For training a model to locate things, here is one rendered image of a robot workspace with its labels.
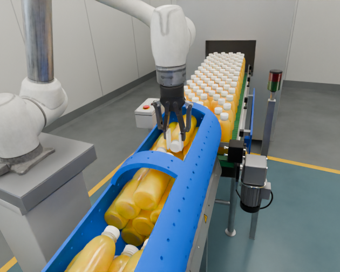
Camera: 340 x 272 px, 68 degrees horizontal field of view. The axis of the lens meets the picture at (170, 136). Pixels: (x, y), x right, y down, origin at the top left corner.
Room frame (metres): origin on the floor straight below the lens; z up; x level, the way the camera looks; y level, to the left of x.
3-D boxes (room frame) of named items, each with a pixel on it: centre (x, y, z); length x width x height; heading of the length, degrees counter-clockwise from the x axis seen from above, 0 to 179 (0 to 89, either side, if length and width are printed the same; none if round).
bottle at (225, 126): (1.12, -0.27, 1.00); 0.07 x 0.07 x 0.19
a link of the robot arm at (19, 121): (0.90, 0.61, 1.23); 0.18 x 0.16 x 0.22; 165
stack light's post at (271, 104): (1.29, -0.57, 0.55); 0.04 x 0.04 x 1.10; 71
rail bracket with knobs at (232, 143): (1.02, -0.31, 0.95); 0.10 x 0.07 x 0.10; 71
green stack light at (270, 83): (1.29, -0.57, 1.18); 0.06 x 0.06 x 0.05
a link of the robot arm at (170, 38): (0.77, -0.02, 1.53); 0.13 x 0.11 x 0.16; 166
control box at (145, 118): (1.34, 0.10, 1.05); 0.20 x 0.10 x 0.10; 161
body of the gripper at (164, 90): (0.76, -0.02, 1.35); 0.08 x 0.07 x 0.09; 71
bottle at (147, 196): (0.59, 0.04, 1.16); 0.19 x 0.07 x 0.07; 161
